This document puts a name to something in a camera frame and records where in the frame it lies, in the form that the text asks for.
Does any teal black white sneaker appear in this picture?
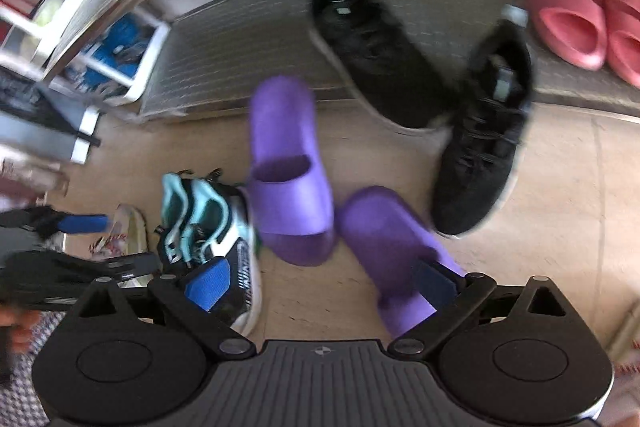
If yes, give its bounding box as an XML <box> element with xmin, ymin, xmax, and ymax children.
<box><xmin>156</xmin><ymin>169</ymin><xmax>262</xmax><ymax>336</ymax></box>

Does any pink slide sandal right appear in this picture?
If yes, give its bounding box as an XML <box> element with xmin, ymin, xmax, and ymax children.
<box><xmin>603</xmin><ymin>0</ymin><xmax>640</xmax><ymax>88</ymax></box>

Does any grey perforated shoe rack shelf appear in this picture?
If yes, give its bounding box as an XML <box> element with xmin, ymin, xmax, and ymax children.
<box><xmin>139</xmin><ymin>0</ymin><xmax>640</xmax><ymax>120</ymax></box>

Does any person's left hand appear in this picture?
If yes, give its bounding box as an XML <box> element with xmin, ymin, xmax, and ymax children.
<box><xmin>0</xmin><ymin>305</ymin><xmax>41</xmax><ymax>353</ymax></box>

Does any purple slide sandal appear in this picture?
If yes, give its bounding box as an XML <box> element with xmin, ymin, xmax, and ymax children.
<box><xmin>337</xmin><ymin>186</ymin><xmax>463</xmax><ymax>338</ymax></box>
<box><xmin>246</xmin><ymin>76</ymin><xmax>336</xmax><ymax>267</ymax></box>

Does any pink slide sandal left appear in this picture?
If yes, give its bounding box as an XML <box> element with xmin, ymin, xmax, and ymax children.
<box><xmin>529</xmin><ymin>0</ymin><xmax>608</xmax><ymax>70</ymax></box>

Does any white shelf unit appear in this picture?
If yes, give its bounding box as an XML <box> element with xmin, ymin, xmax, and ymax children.
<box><xmin>1</xmin><ymin>0</ymin><xmax>170</xmax><ymax>107</ymax></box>

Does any pink slide sandal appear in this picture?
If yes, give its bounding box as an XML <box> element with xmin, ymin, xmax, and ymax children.
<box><xmin>529</xmin><ymin>0</ymin><xmax>608</xmax><ymax>70</ymax></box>
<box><xmin>603</xmin><ymin>0</ymin><xmax>640</xmax><ymax>88</ymax></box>

